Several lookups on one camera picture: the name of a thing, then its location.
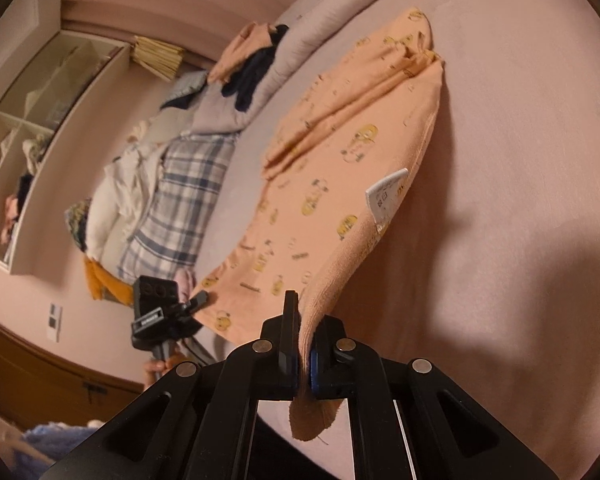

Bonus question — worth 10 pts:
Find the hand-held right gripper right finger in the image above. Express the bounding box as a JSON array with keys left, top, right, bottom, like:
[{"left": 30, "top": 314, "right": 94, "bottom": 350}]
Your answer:
[{"left": 307, "top": 315, "right": 561, "bottom": 480}]

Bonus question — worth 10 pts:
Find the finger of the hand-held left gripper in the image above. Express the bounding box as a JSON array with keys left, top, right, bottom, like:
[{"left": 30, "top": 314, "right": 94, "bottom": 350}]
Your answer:
[{"left": 177, "top": 290, "right": 211, "bottom": 317}]

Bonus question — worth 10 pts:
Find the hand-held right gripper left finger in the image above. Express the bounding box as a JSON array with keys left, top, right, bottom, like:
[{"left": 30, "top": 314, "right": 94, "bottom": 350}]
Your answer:
[{"left": 45, "top": 290, "right": 301, "bottom": 480}]

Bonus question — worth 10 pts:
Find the peach printed long-sleeve shirt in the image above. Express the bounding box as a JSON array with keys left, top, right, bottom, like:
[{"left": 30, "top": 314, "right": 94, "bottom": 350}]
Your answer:
[{"left": 192, "top": 7, "right": 446, "bottom": 443}]

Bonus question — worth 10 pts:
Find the clothes pile in shelf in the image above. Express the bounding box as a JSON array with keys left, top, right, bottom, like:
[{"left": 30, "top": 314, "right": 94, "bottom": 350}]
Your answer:
[{"left": 0, "top": 132, "right": 56, "bottom": 246}]

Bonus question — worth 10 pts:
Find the person's left hand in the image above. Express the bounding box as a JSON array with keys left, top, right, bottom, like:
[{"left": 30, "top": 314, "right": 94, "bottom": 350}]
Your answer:
[{"left": 143, "top": 357, "right": 178, "bottom": 378}]

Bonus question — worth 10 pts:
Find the plaid blanket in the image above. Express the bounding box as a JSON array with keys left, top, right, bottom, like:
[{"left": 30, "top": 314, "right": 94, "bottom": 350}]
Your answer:
[{"left": 117, "top": 132, "right": 241, "bottom": 286}]

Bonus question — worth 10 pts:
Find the white plush toy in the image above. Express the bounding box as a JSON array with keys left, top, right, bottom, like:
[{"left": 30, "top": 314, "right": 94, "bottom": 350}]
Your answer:
[{"left": 77, "top": 180, "right": 136, "bottom": 306}]

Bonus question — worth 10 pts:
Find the patterned cloth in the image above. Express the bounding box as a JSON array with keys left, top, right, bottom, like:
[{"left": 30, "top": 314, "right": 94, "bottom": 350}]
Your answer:
[{"left": 65, "top": 199, "right": 93, "bottom": 251}]

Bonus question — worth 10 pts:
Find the white crumpled cloth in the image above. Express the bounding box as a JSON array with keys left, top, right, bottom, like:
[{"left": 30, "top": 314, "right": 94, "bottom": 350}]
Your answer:
[{"left": 102, "top": 142, "right": 168, "bottom": 241}]

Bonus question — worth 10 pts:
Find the brown wooden cabinet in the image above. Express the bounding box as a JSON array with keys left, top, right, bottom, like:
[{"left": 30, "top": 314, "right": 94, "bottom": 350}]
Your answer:
[{"left": 0, "top": 310, "right": 146, "bottom": 431}]

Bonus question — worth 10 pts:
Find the blue fuzzy cloth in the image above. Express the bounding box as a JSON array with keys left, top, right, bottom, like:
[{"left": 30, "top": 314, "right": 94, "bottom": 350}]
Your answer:
[{"left": 22, "top": 422, "right": 106, "bottom": 466}]

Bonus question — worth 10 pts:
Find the striped pillow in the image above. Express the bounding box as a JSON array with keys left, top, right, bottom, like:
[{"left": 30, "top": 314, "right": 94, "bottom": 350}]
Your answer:
[{"left": 160, "top": 71, "right": 211, "bottom": 111}]

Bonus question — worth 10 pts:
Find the folded navy garment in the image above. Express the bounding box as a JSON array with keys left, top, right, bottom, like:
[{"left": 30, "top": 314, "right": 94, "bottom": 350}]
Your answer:
[{"left": 220, "top": 24, "right": 291, "bottom": 111}]

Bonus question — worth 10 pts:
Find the yellow fringe hanging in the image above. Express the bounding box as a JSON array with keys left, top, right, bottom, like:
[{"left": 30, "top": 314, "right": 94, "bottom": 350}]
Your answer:
[{"left": 131, "top": 35, "right": 186, "bottom": 81}]

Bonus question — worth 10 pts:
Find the folded peach garment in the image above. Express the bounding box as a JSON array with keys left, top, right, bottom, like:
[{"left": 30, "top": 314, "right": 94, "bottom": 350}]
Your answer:
[{"left": 207, "top": 21, "right": 276, "bottom": 83}]

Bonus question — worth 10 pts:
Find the pink curtain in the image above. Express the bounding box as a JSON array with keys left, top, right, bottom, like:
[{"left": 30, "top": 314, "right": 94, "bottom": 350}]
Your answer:
[{"left": 60, "top": 0, "right": 306, "bottom": 68}]

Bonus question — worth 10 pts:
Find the grey duvet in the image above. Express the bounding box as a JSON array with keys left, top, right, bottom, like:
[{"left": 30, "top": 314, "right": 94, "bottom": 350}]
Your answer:
[{"left": 192, "top": 0, "right": 441, "bottom": 133}]

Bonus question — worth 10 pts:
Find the white wall switch panel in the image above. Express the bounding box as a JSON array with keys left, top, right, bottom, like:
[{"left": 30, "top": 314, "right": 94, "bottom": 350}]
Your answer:
[{"left": 47, "top": 302, "right": 63, "bottom": 343}]

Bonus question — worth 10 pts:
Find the white wall shelf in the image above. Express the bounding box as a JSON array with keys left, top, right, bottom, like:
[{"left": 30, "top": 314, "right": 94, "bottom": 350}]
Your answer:
[{"left": 0, "top": 30, "right": 131, "bottom": 276}]

